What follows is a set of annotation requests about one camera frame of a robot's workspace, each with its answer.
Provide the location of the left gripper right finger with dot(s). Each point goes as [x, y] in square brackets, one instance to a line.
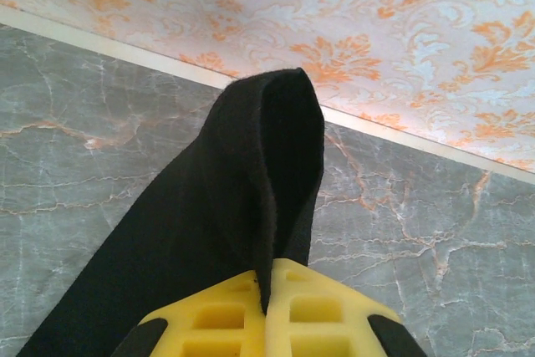
[326, 323]

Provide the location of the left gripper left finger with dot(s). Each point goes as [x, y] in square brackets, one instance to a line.
[217, 323]

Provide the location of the black t-shirt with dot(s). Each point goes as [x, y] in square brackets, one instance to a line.
[200, 215]

